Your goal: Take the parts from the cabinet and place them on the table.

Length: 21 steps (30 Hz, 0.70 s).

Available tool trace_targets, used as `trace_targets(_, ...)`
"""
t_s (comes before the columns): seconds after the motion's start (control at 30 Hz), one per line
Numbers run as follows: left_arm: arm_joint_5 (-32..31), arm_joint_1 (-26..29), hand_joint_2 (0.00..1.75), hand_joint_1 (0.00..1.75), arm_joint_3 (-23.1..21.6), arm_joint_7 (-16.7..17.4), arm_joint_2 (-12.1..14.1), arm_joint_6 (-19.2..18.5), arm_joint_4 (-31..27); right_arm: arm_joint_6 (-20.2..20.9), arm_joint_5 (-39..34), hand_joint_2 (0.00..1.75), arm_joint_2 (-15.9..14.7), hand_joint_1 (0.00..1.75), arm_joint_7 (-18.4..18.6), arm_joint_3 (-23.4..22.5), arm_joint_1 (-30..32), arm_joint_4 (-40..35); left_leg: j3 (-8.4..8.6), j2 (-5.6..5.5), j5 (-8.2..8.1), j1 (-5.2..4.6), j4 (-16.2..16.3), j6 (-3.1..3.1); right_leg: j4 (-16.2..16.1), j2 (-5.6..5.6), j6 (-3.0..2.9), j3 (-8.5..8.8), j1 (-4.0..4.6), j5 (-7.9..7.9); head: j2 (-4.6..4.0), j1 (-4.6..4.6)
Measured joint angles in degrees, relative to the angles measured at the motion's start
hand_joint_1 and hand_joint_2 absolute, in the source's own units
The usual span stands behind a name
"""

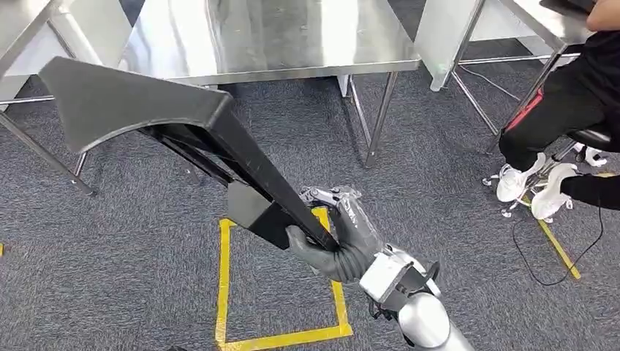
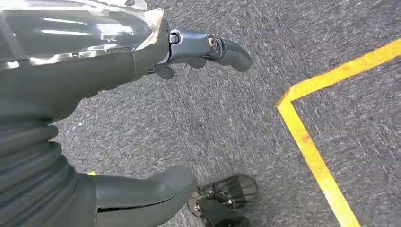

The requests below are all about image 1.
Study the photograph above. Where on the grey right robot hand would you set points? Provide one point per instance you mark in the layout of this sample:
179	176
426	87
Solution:
353	242

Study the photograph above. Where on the black plastic panel part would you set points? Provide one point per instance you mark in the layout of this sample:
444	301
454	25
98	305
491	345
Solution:
121	106

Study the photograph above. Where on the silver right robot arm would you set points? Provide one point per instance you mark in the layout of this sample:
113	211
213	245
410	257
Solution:
426	319

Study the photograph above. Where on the yellow floor tape square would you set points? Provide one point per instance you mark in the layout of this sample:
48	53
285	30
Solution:
223	290

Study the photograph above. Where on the yellow floor tape strip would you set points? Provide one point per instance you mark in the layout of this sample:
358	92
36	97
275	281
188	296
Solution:
557	247

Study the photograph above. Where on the steel table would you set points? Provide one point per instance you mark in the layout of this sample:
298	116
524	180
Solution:
290	34
19	29
557	26

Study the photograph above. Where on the person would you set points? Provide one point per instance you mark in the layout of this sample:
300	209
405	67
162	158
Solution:
566	102

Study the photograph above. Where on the black stool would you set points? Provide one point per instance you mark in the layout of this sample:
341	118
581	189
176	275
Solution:
593	137

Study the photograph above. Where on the black flat object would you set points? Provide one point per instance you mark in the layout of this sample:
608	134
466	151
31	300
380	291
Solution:
571	5

